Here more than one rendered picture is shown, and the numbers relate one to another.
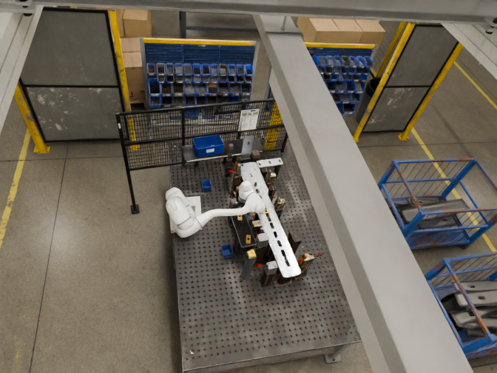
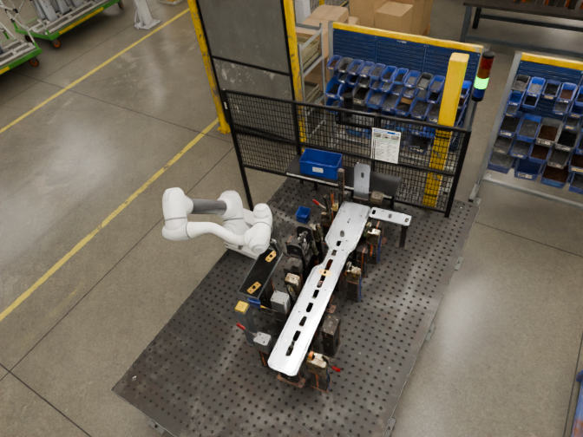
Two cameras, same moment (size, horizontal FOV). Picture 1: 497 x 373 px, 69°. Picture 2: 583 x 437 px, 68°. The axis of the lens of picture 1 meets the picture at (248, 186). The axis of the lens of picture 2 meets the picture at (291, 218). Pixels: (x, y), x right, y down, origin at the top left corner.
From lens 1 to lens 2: 1.93 m
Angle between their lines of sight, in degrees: 36
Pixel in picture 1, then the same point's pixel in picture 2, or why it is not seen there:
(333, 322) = not seen: outside the picture
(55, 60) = (235, 32)
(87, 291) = (155, 272)
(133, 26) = (384, 22)
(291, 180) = (426, 259)
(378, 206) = not seen: outside the picture
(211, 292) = (205, 332)
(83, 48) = (258, 22)
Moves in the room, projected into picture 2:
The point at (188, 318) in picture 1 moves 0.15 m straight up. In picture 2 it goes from (160, 342) to (153, 332)
